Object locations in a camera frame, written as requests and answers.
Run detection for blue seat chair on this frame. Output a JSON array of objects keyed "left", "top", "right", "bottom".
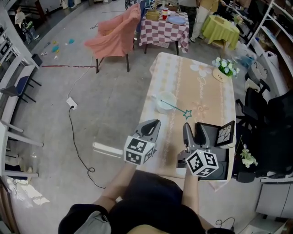
[{"left": 0, "top": 74, "right": 43, "bottom": 104}]

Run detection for person's right forearm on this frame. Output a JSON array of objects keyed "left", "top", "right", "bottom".
[{"left": 181, "top": 170, "right": 200, "bottom": 221}]

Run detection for person's left forearm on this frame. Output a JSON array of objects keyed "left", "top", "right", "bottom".
[{"left": 93, "top": 162, "right": 138, "bottom": 207}]

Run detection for black picture frame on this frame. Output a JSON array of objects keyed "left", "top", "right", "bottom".
[{"left": 214, "top": 120, "right": 237, "bottom": 147}]

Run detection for thin black cable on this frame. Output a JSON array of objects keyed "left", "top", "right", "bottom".
[{"left": 214, "top": 217, "right": 236, "bottom": 232}]

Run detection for white power strip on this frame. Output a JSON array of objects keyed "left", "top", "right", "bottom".
[{"left": 66, "top": 96, "right": 79, "bottom": 110}]

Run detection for white metal desk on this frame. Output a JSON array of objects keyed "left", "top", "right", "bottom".
[{"left": 0, "top": 54, "right": 44, "bottom": 179}]

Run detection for person's black clothing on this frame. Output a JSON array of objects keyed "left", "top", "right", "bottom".
[{"left": 58, "top": 170, "right": 208, "bottom": 234}]

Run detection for yellow basket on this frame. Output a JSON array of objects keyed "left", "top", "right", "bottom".
[{"left": 145, "top": 11, "right": 161, "bottom": 21}]

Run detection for pink checkered tablecloth table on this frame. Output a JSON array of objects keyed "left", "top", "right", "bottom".
[{"left": 138, "top": 10, "right": 190, "bottom": 55}]

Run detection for salmon cloth covered chair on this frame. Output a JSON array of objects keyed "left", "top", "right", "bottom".
[{"left": 84, "top": 3, "right": 141, "bottom": 74}]

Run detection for potted white blue flowers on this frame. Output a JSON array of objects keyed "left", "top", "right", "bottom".
[{"left": 212, "top": 57, "right": 240, "bottom": 84}]

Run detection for black office chair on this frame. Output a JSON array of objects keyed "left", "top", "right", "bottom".
[{"left": 235, "top": 78, "right": 293, "bottom": 179}]

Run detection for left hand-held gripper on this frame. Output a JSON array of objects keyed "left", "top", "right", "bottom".
[{"left": 124, "top": 119, "right": 162, "bottom": 165}]

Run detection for white shelf unit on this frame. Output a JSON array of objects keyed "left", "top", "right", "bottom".
[{"left": 246, "top": 0, "right": 293, "bottom": 96}]

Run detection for yellow-green tablecloth table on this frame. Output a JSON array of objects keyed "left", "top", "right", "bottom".
[{"left": 201, "top": 14, "right": 240, "bottom": 51}]

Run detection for white cabinet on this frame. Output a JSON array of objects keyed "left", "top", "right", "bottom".
[{"left": 255, "top": 180, "right": 293, "bottom": 220}]

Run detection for beige floral tablecloth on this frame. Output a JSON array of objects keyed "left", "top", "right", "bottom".
[{"left": 135, "top": 52, "right": 237, "bottom": 192}]

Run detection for teal star stick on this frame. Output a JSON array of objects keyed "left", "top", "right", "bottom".
[{"left": 161, "top": 99, "right": 193, "bottom": 120}]

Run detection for white floor cable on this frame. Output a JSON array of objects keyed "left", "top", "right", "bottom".
[{"left": 68, "top": 52, "right": 98, "bottom": 99}]

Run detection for white cup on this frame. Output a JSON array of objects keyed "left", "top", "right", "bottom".
[{"left": 151, "top": 91, "right": 178, "bottom": 114}]

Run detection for black floor cable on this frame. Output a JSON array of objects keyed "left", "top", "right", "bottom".
[{"left": 68, "top": 106, "right": 106, "bottom": 190}]

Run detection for blue plate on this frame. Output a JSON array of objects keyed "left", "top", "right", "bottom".
[{"left": 168, "top": 16, "right": 186, "bottom": 26}]

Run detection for small black floor box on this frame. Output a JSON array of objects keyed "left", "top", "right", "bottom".
[{"left": 31, "top": 53, "right": 43, "bottom": 69}]

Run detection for white artificial flower sprig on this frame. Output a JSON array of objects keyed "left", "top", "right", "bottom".
[{"left": 239, "top": 148, "right": 259, "bottom": 169}]

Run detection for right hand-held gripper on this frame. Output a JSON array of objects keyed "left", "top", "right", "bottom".
[{"left": 177, "top": 122, "right": 219, "bottom": 178}]

